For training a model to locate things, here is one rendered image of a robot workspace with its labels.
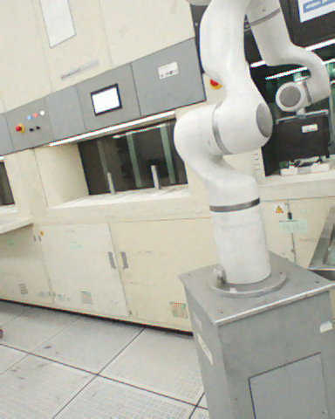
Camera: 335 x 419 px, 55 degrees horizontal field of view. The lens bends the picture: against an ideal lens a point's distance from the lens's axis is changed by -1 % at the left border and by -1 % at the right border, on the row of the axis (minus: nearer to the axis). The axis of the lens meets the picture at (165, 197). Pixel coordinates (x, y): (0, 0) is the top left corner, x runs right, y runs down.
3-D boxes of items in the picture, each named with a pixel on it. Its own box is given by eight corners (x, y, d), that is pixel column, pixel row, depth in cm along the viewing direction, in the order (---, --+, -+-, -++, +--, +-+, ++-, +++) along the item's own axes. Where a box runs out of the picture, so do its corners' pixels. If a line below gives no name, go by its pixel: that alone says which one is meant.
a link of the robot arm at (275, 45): (304, -10, 90) (331, 89, 103) (249, 19, 97) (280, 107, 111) (308, -5, 83) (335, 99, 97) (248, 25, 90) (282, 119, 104)
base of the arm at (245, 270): (226, 305, 68) (211, 222, 65) (197, 275, 86) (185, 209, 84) (304, 281, 72) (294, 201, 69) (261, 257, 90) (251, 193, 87)
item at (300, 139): (276, 170, 156) (267, 104, 151) (285, 164, 173) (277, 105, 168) (332, 163, 143) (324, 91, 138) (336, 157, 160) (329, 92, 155)
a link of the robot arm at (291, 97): (304, 80, 106) (276, 92, 110) (303, 76, 95) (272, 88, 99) (311, 105, 107) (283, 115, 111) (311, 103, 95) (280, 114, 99)
